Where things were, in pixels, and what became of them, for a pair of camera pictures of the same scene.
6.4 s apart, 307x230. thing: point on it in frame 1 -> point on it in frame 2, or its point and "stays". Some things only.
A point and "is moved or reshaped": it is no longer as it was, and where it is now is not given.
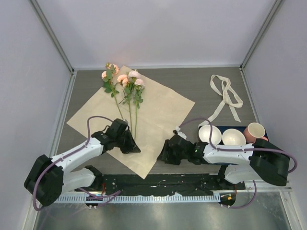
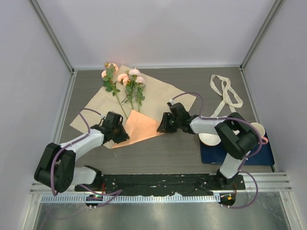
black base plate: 182,183 stays
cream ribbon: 226,86 stays
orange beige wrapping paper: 152,124 is moved or reshaped
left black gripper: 132,147 -> 123,136
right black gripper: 170,159 -> 164,127
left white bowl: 204,132 stays
